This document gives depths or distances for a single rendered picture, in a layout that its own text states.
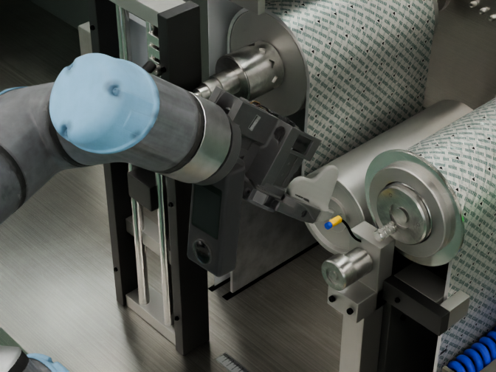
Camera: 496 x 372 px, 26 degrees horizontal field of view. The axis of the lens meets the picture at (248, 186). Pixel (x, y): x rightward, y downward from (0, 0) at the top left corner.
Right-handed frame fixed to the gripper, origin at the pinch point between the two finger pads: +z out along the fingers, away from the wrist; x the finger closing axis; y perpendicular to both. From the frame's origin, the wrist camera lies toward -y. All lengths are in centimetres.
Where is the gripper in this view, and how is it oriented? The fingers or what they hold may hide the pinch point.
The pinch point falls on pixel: (306, 207)
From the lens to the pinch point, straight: 111.2
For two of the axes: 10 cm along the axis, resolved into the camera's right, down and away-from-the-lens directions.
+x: -6.7, -4.4, 5.9
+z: 5.6, 2.1, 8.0
